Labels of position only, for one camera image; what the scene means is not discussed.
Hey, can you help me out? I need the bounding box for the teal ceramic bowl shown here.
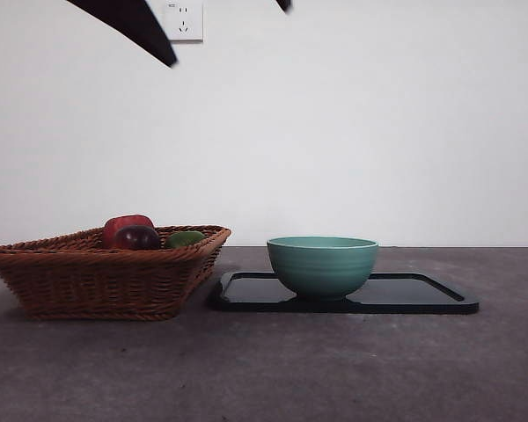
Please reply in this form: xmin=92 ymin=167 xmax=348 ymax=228
xmin=266 ymin=236 xmax=379 ymax=303

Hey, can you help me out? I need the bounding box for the red apple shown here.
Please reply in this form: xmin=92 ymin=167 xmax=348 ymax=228
xmin=101 ymin=214 xmax=156 ymax=250

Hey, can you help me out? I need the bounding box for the dark purple plum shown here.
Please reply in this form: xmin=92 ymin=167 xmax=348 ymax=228
xmin=113 ymin=224 xmax=162 ymax=251

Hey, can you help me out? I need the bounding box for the green fruit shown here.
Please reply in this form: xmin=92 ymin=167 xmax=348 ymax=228
xmin=164 ymin=229 xmax=208 ymax=250

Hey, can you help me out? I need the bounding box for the brown wicker basket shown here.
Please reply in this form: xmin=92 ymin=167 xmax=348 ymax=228
xmin=0 ymin=224 xmax=232 ymax=322

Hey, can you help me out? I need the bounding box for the dark green rectangular tray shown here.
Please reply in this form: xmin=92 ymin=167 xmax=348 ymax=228
xmin=206 ymin=270 xmax=480 ymax=316

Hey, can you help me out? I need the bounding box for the white wall socket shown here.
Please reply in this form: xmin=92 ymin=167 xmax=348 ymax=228
xmin=164 ymin=0 xmax=204 ymax=44

